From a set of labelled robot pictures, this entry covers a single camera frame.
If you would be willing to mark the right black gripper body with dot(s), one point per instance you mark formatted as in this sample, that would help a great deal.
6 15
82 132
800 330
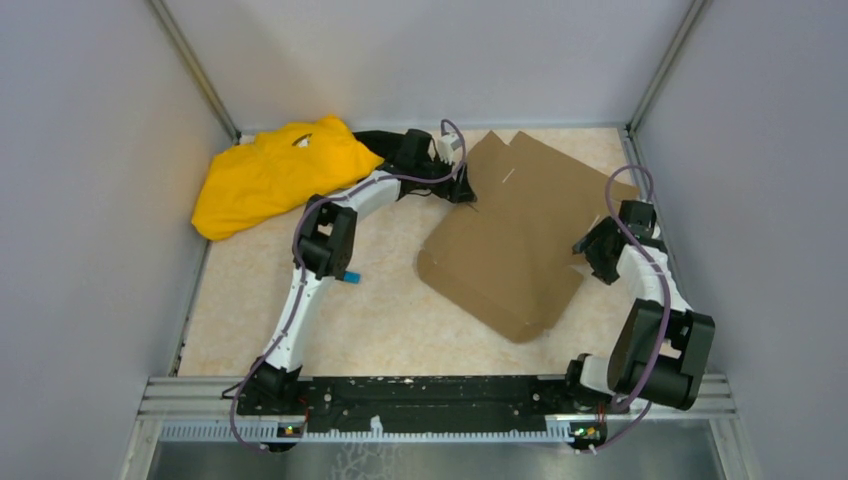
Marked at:
604 268

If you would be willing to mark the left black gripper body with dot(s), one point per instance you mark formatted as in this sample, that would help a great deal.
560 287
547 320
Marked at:
424 169

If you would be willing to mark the brown cardboard box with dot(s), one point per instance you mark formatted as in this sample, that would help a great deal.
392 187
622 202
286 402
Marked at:
506 259

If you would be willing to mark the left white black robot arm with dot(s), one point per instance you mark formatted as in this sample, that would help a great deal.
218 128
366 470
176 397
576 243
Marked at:
323 244

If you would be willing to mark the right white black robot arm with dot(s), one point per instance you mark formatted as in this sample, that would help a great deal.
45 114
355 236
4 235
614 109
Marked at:
662 350

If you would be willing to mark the black cloth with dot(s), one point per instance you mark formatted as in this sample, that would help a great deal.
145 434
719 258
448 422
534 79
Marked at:
386 145

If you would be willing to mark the black blue marker pen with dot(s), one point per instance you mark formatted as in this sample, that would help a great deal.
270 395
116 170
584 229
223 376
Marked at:
351 277

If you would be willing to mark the yellow shirt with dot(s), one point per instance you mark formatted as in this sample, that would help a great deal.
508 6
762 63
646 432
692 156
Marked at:
276 172

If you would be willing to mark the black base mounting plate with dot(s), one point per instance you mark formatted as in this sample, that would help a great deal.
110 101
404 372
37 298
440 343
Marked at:
425 404

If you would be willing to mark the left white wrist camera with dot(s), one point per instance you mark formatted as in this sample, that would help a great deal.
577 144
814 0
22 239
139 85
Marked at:
448 148

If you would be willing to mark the aluminium frame rail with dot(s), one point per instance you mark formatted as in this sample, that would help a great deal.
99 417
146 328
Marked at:
200 409

